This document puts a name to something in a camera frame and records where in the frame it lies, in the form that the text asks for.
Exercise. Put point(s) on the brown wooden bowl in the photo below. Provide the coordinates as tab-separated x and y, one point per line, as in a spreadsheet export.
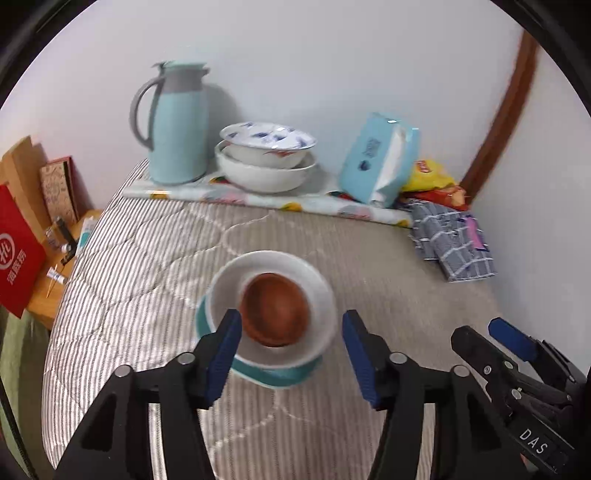
272	309

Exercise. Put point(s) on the grey checked cloth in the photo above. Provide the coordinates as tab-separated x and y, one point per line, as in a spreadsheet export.
443	244

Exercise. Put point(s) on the pink card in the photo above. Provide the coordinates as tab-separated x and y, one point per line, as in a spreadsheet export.
476	235

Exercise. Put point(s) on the medium white porcelain bowl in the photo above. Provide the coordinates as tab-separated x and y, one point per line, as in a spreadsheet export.
225	151

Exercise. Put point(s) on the small white ceramic bowl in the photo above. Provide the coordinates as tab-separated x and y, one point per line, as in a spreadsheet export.
318	300

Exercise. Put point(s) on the crane print porcelain bowl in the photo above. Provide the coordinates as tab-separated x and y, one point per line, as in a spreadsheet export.
268	136

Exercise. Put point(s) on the large white bowl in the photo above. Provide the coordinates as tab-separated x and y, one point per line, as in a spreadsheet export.
268	180

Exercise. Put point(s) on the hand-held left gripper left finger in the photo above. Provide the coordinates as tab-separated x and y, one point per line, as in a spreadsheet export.
226	350

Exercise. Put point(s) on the fruit print oilcloth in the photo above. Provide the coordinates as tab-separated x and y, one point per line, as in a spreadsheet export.
258	201

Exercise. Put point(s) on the brown wooden door frame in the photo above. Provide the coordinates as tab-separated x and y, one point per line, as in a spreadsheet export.
508	115

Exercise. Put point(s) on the yellow snack bag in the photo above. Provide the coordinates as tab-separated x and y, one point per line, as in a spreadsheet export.
429	177

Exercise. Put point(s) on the white teal tube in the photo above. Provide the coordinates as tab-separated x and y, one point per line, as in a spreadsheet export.
85	235

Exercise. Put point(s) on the green bedsheet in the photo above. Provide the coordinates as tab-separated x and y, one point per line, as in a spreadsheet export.
23	360

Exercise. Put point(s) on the wooden side table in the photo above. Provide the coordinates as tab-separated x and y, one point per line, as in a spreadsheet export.
44	304

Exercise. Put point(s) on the grey striped quilt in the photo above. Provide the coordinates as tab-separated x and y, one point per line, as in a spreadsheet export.
138	277

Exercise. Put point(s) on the small black bottle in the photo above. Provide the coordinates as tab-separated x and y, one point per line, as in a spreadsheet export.
62	230

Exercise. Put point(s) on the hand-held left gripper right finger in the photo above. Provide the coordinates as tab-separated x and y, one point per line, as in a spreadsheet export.
358	355

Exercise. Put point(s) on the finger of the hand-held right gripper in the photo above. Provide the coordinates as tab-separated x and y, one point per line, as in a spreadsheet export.
510	337
471	344

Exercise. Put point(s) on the red snack bag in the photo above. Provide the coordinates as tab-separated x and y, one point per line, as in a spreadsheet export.
443	197

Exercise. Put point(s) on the red paper bag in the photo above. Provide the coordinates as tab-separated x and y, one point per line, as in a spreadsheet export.
21	258

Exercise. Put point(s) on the light blue thermos jug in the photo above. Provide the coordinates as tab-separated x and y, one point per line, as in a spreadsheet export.
178	134

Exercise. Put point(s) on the light blue tissue pack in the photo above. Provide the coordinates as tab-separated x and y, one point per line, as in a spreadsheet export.
364	161

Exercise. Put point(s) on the patterned kraft gift box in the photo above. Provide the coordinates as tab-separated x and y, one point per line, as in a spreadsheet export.
57	194

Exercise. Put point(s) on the brown paper bag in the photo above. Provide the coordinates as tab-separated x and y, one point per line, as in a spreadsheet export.
23	161

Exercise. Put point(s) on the teal ceramic plate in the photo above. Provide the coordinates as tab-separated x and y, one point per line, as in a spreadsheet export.
277	376

